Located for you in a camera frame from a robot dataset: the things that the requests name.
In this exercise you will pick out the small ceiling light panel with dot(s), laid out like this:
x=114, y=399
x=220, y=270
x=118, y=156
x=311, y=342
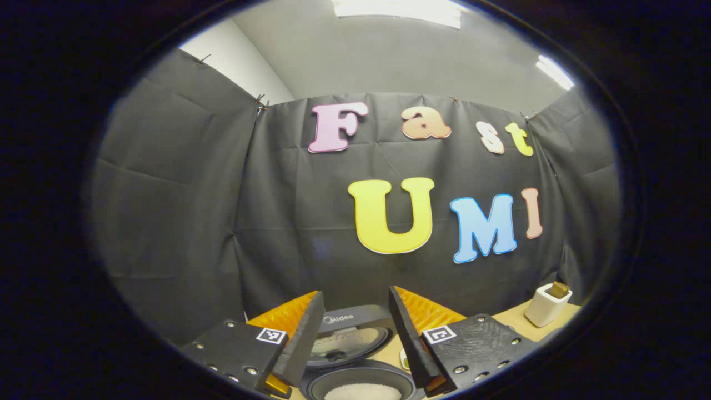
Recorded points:
x=555, y=72

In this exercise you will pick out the large ceiling light panel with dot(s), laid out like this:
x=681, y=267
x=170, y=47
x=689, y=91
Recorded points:
x=400, y=10

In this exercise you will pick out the grey rice cooker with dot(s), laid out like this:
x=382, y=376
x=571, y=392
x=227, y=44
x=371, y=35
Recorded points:
x=355, y=344

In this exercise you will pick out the black backdrop cloth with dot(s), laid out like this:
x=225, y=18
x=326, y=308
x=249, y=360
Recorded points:
x=178, y=222

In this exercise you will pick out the white chopstick holder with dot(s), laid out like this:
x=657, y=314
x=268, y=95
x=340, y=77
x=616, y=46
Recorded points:
x=544, y=311

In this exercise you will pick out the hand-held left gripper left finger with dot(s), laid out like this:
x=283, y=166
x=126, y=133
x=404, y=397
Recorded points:
x=300, y=341

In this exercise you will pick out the white rice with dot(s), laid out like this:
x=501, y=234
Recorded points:
x=361, y=392

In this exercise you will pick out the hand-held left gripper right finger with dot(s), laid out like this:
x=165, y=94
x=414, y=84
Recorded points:
x=408, y=339

